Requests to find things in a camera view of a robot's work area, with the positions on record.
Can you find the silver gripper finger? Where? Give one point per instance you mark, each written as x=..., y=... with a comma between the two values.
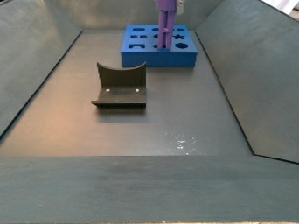
x=179, y=6

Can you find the purple three prong object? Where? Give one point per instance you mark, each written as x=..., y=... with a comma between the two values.
x=167, y=12

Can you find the black curved fixture stand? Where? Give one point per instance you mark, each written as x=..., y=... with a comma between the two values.
x=122, y=86

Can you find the blue foam shape-cutout block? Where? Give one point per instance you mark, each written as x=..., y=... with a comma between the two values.
x=140, y=49

